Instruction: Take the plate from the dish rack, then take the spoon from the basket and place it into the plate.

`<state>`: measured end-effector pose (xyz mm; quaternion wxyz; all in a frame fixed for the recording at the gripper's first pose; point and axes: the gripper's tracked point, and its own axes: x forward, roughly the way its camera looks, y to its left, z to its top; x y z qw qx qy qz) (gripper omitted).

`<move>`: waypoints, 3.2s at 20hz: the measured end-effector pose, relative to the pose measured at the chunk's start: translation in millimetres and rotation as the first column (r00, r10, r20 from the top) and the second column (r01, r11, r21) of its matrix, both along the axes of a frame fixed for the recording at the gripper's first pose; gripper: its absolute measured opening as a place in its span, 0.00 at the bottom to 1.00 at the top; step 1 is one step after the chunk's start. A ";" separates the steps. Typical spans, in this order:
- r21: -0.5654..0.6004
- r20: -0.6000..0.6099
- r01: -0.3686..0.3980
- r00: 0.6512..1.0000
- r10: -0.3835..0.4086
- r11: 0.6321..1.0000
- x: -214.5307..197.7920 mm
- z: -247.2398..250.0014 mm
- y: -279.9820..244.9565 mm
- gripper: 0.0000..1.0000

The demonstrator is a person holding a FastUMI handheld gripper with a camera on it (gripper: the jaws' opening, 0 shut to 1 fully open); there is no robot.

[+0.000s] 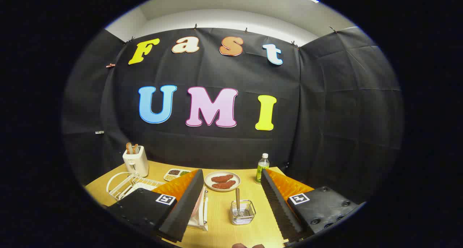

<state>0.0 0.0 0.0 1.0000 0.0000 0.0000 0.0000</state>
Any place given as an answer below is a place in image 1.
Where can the white toaster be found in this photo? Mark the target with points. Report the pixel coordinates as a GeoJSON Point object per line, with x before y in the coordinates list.
{"type": "Point", "coordinates": [136, 165]}

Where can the brown meat piece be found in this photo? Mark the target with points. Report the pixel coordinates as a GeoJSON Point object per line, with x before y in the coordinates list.
{"type": "Point", "coordinates": [222, 178]}
{"type": "Point", "coordinates": [223, 185]}

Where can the green label drink bottle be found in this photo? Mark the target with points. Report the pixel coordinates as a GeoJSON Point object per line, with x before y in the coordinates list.
{"type": "Point", "coordinates": [262, 172]}

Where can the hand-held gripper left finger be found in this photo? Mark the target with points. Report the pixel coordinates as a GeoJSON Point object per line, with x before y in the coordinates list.
{"type": "Point", "coordinates": [188, 204]}

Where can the beige plate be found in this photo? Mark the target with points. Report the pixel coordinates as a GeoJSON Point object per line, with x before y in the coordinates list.
{"type": "Point", "coordinates": [208, 181]}

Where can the toast slices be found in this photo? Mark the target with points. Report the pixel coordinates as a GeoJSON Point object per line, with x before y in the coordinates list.
{"type": "Point", "coordinates": [129, 148]}

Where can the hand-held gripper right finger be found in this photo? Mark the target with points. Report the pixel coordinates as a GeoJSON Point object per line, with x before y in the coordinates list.
{"type": "Point", "coordinates": [276, 204]}

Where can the white sectioned seed tray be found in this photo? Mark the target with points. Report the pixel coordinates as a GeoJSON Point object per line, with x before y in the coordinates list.
{"type": "Point", "coordinates": [177, 174]}

